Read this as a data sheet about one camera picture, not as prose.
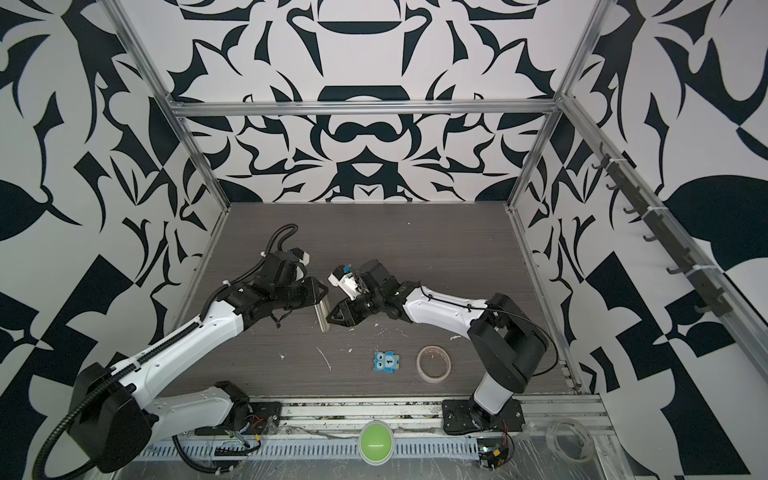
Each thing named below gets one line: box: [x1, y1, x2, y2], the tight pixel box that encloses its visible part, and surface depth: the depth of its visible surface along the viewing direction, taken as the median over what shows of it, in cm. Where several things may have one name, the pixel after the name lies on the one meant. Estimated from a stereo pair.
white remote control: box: [314, 300, 331, 333], surface depth 79 cm
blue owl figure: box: [373, 351, 400, 373], surface depth 83 cm
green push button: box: [358, 420, 394, 466], surface depth 71 cm
